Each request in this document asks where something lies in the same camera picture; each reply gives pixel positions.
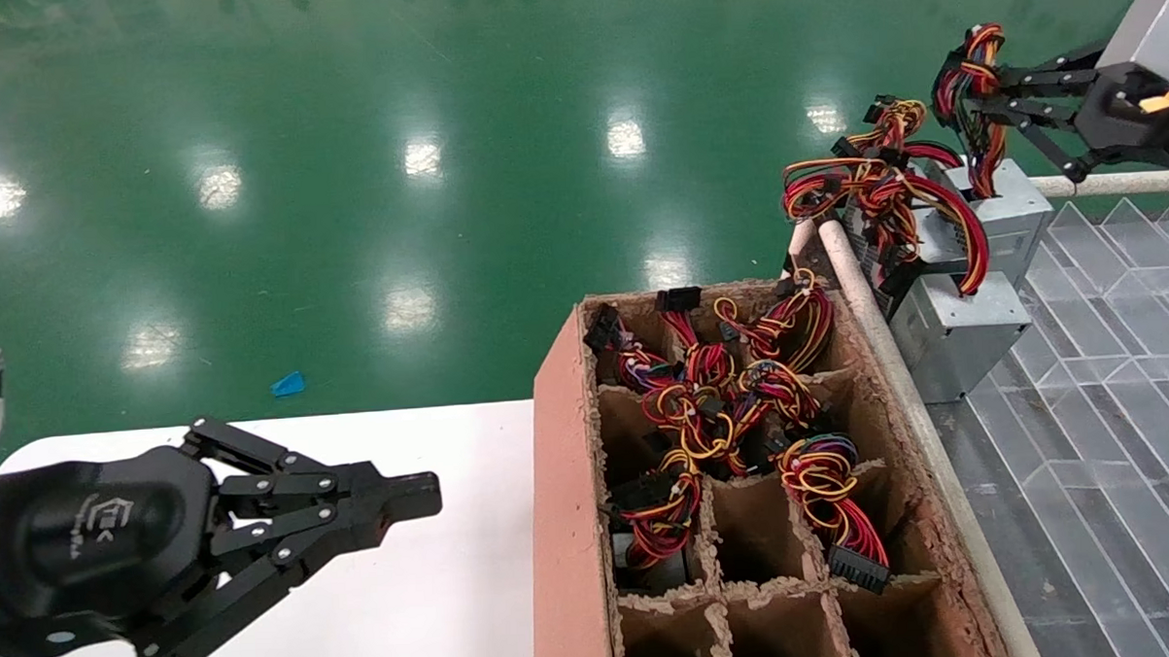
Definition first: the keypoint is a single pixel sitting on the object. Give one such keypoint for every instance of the large cardboard divider box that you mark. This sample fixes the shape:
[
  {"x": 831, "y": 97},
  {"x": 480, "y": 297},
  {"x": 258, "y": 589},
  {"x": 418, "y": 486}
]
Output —
[{"x": 562, "y": 524}]

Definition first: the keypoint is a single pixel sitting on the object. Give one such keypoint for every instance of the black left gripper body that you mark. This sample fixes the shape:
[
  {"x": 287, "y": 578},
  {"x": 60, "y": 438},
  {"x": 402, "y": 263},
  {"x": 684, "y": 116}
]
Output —
[{"x": 86, "y": 540}]

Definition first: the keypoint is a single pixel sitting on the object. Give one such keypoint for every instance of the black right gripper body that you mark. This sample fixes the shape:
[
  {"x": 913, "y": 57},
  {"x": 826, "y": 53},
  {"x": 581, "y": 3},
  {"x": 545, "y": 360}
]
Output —
[{"x": 1141, "y": 129}]

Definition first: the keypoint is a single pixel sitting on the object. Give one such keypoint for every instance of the beige cross pipe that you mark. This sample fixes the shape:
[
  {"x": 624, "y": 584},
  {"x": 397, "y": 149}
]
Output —
[{"x": 1124, "y": 183}]

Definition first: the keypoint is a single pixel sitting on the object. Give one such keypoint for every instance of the short beige pipe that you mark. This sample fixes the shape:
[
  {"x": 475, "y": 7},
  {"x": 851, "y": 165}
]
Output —
[{"x": 797, "y": 238}]

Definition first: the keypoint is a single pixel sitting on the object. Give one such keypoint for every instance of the blue plastic scrap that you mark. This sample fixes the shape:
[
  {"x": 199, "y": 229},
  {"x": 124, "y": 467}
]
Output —
[{"x": 289, "y": 385}]

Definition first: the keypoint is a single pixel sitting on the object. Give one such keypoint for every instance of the perforated silver power supply case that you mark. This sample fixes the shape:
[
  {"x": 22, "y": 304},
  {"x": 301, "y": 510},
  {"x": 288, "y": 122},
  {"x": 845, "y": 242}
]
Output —
[{"x": 939, "y": 243}]

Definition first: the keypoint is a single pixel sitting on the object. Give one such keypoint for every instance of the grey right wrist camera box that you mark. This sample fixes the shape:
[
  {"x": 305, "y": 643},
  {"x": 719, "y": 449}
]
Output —
[{"x": 1158, "y": 31}]

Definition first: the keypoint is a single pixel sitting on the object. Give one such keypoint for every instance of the yellow label tag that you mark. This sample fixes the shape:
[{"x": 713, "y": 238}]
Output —
[{"x": 1163, "y": 102}]

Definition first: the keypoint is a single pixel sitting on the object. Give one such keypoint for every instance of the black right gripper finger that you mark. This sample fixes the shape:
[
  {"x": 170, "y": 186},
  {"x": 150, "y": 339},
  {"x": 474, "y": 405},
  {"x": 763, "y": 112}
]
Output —
[
  {"x": 1044, "y": 118},
  {"x": 1062, "y": 71}
]

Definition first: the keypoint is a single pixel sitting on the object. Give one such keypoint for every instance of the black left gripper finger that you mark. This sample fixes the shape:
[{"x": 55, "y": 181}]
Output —
[
  {"x": 357, "y": 492},
  {"x": 263, "y": 583}
]

